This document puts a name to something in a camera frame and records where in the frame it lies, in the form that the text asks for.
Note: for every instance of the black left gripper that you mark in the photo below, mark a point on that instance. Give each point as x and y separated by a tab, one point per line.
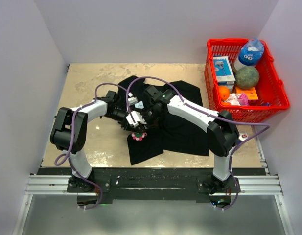
124	122

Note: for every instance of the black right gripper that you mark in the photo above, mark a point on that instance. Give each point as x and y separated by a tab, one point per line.
149	124

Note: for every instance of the black garment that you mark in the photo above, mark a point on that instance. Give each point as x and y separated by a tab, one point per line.
172	133

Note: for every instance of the pink flower brooch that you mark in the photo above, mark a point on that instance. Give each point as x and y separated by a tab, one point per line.
139	136

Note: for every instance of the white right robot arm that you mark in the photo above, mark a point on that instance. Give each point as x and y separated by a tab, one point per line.
222	133

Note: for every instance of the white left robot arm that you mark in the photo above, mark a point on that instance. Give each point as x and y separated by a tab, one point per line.
69	135

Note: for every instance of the orange fruit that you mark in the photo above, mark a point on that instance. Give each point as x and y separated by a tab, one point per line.
224	93

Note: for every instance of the blue white box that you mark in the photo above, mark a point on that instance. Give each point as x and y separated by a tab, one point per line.
223	71

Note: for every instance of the pink small package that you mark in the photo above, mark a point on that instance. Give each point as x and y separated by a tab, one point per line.
242	99

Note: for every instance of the blue silver drink can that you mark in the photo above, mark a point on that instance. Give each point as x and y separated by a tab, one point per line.
243	137

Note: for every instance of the orange box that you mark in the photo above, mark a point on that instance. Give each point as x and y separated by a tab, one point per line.
250	93

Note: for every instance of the green round melon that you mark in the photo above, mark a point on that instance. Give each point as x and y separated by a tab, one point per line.
247	77

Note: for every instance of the blue plastic bag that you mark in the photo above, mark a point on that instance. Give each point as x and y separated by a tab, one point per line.
249	55

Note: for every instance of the red plastic basket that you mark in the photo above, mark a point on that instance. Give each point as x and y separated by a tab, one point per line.
272	96

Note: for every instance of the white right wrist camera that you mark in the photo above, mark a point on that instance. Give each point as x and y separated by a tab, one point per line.
135	118

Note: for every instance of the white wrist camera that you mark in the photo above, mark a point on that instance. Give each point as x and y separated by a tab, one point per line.
135	118
132	99

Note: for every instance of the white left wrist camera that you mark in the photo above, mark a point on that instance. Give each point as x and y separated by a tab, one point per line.
132	99

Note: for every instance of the aluminium rail frame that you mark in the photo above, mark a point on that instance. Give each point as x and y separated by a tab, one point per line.
49	208

